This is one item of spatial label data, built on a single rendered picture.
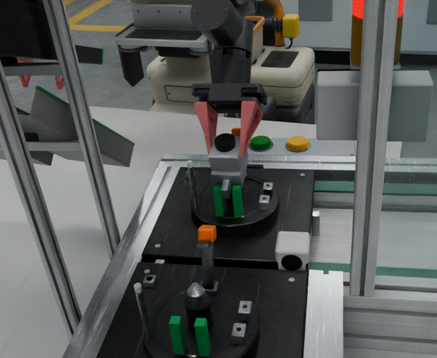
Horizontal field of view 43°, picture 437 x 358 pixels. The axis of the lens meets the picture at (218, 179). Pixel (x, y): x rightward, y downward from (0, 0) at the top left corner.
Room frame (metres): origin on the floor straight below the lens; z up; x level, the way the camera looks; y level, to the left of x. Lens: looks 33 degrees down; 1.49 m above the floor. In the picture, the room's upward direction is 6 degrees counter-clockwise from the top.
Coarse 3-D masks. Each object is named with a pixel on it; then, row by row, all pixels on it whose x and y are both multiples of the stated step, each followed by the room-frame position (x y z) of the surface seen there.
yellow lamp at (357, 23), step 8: (352, 16) 0.56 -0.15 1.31; (352, 24) 0.55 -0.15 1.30; (360, 24) 0.54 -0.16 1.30; (352, 32) 0.55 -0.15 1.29; (360, 32) 0.54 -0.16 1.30; (352, 40) 0.55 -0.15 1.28; (360, 40) 0.54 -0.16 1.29; (352, 48) 0.55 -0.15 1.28; (360, 48) 0.54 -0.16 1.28; (352, 56) 0.55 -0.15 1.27; (360, 56) 0.54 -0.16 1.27
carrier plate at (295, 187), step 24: (264, 168) 0.82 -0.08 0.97; (168, 192) 0.78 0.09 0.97; (288, 192) 0.74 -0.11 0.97; (312, 192) 0.73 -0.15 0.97; (168, 216) 0.71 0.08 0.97; (288, 216) 0.68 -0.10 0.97; (168, 240) 0.65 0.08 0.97; (192, 240) 0.65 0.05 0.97; (216, 240) 0.64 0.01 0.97; (240, 240) 0.63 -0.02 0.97; (264, 240) 0.63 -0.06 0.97; (192, 264) 0.61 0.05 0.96; (216, 264) 0.60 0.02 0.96; (240, 264) 0.59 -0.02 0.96; (264, 264) 0.58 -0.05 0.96
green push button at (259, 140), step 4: (256, 136) 0.93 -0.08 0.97; (260, 136) 0.93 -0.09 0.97; (264, 136) 0.93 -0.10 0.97; (252, 140) 0.92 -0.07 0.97; (256, 140) 0.92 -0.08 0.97; (260, 140) 0.92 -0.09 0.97; (264, 140) 0.92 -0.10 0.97; (268, 140) 0.92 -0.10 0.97; (252, 144) 0.91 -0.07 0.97; (256, 144) 0.90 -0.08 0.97; (260, 144) 0.90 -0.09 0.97; (264, 144) 0.90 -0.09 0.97; (268, 144) 0.90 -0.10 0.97; (256, 148) 0.90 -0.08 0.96; (260, 148) 0.90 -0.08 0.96; (264, 148) 0.90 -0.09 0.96
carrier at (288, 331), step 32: (128, 288) 0.56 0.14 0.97; (160, 288) 0.55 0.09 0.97; (192, 288) 0.46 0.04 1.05; (224, 288) 0.52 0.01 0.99; (256, 288) 0.53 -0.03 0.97; (288, 288) 0.52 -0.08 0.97; (128, 320) 0.50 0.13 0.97; (160, 320) 0.48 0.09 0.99; (192, 320) 0.45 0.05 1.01; (224, 320) 0.46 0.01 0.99; (256, 320) 0.46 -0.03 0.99; (288, 320) 0.47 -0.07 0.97; (128, 352) 0.45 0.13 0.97; (160, 352) 0.43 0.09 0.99; (192, 352) 0.42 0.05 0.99; (224, 352) 0.42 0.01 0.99; (256, 352) 0.43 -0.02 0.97; (288, 352) 0.42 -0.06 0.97
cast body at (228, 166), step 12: (216, 144) 0.69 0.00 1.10; (228, 144) 0.68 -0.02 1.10; (216, 156) 0.68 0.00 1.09; (228, 156) 0.67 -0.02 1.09; (240, 156) 0.68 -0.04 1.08; (216, 168) 0.68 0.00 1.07; (228, 168) 0.68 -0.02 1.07; (240, 168) 0.68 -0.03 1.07; (216, 180) 0.68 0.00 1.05; (228, 180) 0.68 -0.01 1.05; (240, 180) 0.67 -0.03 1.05; (228, 192) 0.66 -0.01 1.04
